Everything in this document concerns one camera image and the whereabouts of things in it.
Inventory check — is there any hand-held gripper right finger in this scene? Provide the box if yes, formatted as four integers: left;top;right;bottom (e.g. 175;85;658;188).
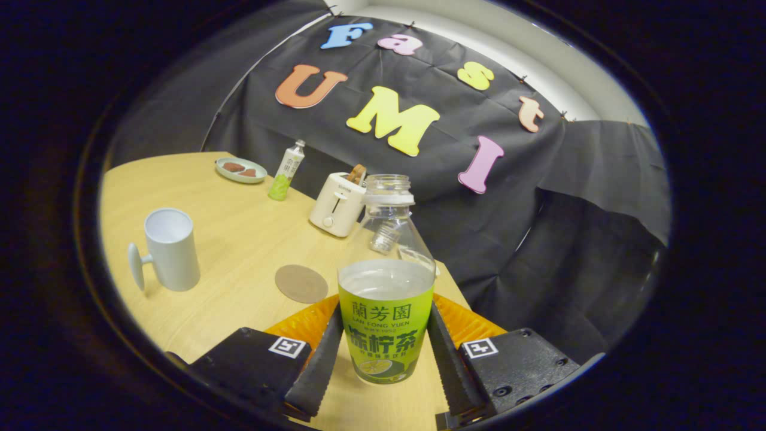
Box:
428;293;581;429

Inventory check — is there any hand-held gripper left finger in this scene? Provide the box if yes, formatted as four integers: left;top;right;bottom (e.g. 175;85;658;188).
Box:
168;293;345;423

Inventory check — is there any green label juice bottle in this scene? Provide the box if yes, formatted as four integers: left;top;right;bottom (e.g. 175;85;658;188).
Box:
337;174;436;385

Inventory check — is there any round brown coaster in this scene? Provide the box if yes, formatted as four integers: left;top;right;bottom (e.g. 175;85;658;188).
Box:
275;265;329;304

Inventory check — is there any pale grey cup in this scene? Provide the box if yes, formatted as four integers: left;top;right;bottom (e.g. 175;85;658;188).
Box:
127;208;201;293

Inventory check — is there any small white label drink bottle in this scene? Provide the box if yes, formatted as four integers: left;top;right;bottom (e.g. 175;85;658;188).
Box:
268;140;306;202

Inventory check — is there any wooden table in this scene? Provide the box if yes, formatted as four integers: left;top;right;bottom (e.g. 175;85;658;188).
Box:
99;151;473;431

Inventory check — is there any white toaster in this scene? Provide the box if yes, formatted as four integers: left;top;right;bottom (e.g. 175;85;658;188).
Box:
309;172;367;238

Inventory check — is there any pale green plate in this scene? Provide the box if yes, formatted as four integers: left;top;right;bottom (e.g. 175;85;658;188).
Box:
215;157;268;184

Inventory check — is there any metal wire holder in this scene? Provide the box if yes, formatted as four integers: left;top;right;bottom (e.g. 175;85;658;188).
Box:
370;218;402;255

